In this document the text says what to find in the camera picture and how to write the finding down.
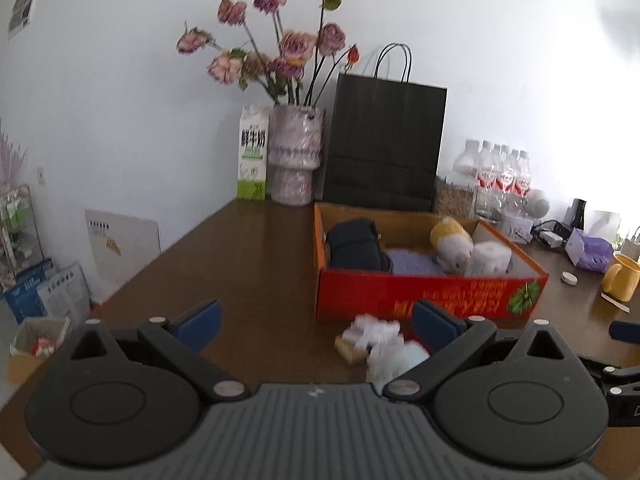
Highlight small cardboard floor box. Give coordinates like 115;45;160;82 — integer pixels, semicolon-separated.
9;316;71;386

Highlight red cardboard box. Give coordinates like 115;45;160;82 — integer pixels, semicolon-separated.
314;202;550;323

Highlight purple tissue pack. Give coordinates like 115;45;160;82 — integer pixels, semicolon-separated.
565;228;615;272

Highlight black power cable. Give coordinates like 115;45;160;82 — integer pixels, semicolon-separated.
531;221;573;248

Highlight black paper bag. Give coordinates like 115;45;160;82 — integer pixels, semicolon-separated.
322;43;448;213

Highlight small tan block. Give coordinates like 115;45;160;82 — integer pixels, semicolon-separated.
334;334;368;363

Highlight wire rack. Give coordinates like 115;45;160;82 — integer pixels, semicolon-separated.
0;185;43;281

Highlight pack of water bottles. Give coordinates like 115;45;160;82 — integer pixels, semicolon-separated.
452;140;533;221

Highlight pale purple dried grass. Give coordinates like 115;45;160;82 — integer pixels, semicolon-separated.
0;117;28;191

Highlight brown wooden desktop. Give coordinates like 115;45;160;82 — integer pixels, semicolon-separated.
0;197;640;480

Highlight white green milk carton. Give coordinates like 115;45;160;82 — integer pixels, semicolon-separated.
236;105;271;202

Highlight wall poster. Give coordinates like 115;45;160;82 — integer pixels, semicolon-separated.
7;0;46;41

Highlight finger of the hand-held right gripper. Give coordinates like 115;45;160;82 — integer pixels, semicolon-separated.
608;320;640;346
577;355;640;397

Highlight clear drinking glass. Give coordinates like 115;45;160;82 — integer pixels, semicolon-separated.
474;187;506;223

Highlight dried pink flowers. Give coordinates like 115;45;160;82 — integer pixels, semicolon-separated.
176;0;361;108

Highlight glass jar of grain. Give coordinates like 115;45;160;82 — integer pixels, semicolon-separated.
432;174;478;220

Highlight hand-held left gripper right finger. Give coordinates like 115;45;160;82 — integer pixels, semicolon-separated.
384;299;572;403

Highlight white round speaker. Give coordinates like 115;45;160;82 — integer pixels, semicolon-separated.
525;189;551;217

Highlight purple textured vase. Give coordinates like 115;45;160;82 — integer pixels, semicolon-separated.
267;105;327;207

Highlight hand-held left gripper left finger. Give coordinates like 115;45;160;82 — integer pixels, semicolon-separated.
70;300;251;403

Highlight navy fabric pouch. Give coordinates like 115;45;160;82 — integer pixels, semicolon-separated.
326;218;393;273

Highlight yellow white plush toy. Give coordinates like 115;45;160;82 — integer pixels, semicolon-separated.
430;217;475;275

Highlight white plastic bag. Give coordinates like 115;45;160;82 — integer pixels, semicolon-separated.
347;314;406;353

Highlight blue grey cloth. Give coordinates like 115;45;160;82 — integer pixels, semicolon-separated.
387;250;448;277

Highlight white patterned box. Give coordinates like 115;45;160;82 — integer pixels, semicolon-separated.
497;210;535;245

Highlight yellow mug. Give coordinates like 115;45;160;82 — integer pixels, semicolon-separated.
601;253;640;303

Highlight blue carton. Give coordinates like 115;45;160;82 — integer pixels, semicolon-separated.
4;259;57;325

